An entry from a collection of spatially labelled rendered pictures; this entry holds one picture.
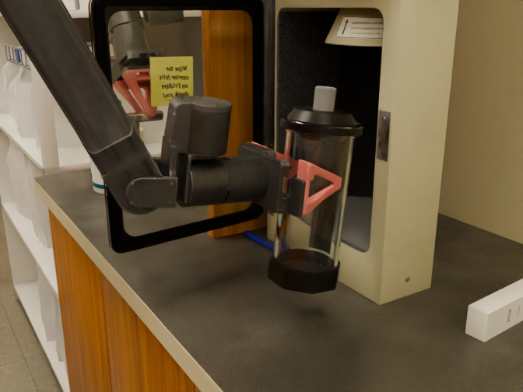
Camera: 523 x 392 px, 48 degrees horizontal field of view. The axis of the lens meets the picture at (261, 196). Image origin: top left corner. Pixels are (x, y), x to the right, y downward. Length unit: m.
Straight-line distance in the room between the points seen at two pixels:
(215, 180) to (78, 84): 0.18
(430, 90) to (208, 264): 0.47
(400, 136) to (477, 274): 0.33
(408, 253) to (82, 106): 0.53
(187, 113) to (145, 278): 0.42
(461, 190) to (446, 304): 0.43
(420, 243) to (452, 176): 0.43
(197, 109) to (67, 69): 0.14
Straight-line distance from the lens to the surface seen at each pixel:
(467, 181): 1.31
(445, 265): 1.08
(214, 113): 0.65
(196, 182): 0.67
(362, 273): 0.93
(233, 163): 0.70
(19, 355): 2.69
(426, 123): 0.87
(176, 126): 0.65
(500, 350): 0.86
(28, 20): 0.61
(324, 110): 0.76
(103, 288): 1.27
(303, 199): 0.70
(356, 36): 0.91
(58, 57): 0.62
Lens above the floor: 1.37
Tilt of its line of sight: 18 degrees down
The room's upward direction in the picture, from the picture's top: straight up
